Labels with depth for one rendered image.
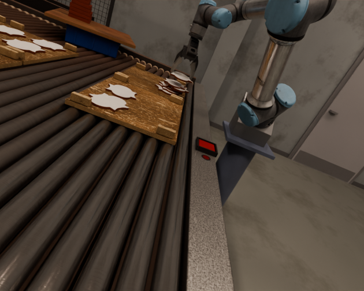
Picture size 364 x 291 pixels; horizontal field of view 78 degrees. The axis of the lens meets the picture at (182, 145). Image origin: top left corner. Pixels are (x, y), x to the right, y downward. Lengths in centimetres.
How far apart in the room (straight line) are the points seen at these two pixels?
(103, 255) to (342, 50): 425
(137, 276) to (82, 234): 10
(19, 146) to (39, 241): 23
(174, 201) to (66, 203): 21
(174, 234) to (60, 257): 18
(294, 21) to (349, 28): 362
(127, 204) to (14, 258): 18
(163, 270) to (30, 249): 18
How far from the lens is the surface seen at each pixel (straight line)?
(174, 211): 48
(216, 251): 46
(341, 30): 433
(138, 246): 40
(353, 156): 502
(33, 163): 51
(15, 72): 93
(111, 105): 77
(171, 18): 391
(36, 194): 45
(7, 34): 130
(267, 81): 92
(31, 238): 39
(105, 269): 37
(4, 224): 41
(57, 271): 36
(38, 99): 77
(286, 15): 78
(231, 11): 114
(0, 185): 46
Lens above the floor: 123
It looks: 25 degrees down
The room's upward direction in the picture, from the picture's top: 24 degrees clockwise
